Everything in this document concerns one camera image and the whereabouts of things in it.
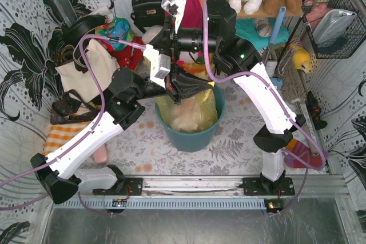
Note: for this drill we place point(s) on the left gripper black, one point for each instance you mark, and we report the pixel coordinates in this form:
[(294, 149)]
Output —
[(174, 90)]

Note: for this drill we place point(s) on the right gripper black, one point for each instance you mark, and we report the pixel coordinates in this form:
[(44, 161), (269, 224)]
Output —
[(168, 37)]

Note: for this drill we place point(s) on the teal trash bin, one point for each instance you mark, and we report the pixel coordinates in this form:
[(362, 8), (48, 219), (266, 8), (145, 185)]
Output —
[(192, 142)]

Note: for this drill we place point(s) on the yellow trash bag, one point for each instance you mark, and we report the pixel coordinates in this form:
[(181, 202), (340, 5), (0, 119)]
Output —
[(205, 98)]

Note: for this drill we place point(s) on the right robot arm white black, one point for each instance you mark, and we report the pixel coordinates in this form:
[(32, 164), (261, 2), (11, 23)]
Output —
[(216, 39)]

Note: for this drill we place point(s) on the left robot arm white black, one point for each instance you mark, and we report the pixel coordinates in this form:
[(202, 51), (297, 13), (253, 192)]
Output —
[(59, 172)]

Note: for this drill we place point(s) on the crumpled paper trash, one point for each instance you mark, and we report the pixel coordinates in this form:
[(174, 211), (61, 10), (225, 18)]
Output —
[(189, 117)]

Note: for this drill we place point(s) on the magenta cloth bag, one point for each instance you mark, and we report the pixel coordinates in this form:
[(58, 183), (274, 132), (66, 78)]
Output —
[(192, 15)]

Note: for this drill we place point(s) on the colourful printed bag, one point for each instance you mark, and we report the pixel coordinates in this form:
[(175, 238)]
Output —
[(118, 28)]

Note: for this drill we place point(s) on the cream canvas tote bag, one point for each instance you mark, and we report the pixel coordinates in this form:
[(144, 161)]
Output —
[(103, 66)]

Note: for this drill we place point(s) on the rainbow striped cloth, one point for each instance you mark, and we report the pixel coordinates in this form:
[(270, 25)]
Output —
[(195, 69)]

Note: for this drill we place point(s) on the cream plush lamb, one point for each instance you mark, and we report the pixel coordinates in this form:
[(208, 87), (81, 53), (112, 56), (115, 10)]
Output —
[(151, 33)]

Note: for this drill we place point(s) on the black leather handbag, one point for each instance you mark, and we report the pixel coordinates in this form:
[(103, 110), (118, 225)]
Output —
[(147, 13)]

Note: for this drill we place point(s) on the red cloth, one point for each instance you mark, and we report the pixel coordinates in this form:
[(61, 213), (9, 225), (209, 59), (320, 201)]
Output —
[(128, 57)]

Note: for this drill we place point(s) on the teal folded cloth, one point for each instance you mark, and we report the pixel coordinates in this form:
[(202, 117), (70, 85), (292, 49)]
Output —
[(245, 29)]

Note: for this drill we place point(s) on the white sneaker right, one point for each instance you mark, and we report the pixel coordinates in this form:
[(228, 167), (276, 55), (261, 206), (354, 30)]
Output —
[(271, 63)]

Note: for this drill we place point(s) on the grey patterned ball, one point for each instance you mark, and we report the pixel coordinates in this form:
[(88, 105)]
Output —
[(263, 27)]

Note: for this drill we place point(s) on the black hat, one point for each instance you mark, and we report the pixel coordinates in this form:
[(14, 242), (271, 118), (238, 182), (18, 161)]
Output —
[(72, 34)]

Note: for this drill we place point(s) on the pink rolled towel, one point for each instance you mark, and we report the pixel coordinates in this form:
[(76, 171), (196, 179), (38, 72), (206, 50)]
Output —
[(100, 156)]

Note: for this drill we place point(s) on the yellow plush toy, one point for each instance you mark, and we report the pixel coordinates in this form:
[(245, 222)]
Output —
[(300, 57)]

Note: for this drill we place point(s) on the dark patterned cloth right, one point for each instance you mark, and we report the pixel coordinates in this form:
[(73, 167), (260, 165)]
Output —
[(315, 111)]

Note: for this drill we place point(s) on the orange white checkered towel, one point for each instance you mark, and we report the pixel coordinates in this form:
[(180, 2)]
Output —
[(61, 134)]

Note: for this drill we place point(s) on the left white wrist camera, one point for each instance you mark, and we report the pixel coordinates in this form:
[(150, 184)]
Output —
[(160, 65)]

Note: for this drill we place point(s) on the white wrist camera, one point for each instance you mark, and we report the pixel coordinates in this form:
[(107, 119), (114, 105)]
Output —
[(160, 65), (176, 8)]

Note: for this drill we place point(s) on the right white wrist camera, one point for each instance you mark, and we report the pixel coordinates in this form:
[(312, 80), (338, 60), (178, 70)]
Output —
[(176, 8)]

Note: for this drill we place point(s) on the wooden black frame shelf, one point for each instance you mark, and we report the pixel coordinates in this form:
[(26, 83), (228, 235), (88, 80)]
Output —
[(261, 13)]

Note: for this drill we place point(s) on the brown patterned strap bag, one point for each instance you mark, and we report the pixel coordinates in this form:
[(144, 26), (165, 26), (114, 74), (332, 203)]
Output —
[(71, 108)]

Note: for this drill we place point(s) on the metal base rail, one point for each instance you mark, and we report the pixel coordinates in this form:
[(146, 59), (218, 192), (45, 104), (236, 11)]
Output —
[(229, 192)]

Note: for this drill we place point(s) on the metal pole with handle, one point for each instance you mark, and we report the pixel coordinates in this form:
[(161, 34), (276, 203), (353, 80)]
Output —
[(305, 127)]

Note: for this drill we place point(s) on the black wire basket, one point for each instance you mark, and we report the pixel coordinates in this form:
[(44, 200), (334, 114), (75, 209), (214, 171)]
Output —
[(344, 46)]

